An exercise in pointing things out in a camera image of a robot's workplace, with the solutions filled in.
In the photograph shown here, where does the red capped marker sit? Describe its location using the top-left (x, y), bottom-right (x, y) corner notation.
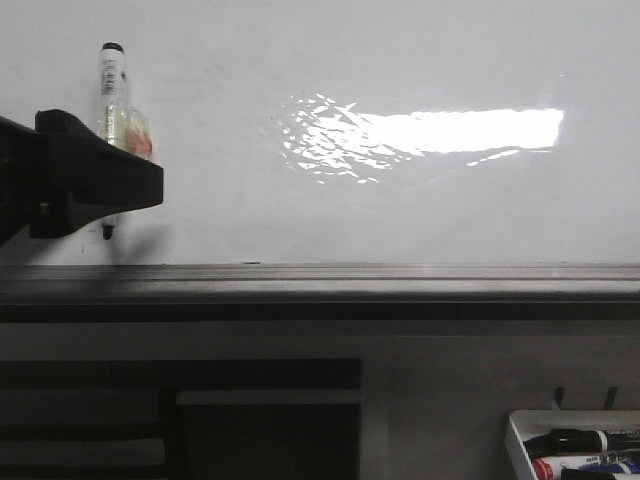
top-left (531, 452), bottom-right (639, 479)

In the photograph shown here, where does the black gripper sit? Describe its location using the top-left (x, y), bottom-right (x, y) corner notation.
top-left (1, 109), bottom-right (164, 246)

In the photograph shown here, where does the white whiteboard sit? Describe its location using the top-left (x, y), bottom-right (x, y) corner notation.
top-left (1, 1), bottom-right (639, 265)

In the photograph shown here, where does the right black tray hook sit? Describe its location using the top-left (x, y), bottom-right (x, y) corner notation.
top-left (603, 386), bottom-right (618, 410)

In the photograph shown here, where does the dark cabinet with white trim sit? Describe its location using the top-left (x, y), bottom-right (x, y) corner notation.
top-left (1, 358), bottom-right (362, 479)

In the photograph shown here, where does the left black tray hook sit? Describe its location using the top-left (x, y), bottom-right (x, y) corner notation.
top-left (551, 386), bottom-right (565, 410)

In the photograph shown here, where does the blue capped marker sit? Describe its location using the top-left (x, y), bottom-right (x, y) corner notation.
top-left (561, 462), bottom-right (639, 480)

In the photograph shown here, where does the white marker tray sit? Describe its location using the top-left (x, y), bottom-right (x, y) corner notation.
top-left (505, 410), bottom-right (639, 480)

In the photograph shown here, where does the black tray hook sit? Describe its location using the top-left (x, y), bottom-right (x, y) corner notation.
top-left (603, 386), bottom-right (618, 410)
top-left (551, 386), bottom-right (565, 410)

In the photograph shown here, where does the black capped marker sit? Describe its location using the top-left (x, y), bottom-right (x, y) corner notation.
top-left (524, 429), bottom-right (639, 459)

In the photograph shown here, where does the white black whiteboard marker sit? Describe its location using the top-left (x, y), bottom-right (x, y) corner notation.
top-left (95, 41), bottom-right (154, 242)

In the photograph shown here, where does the grey aluminium whiteboard frame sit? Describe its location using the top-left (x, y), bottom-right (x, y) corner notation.
top-left (1, 263), bottom-right (639, 306)

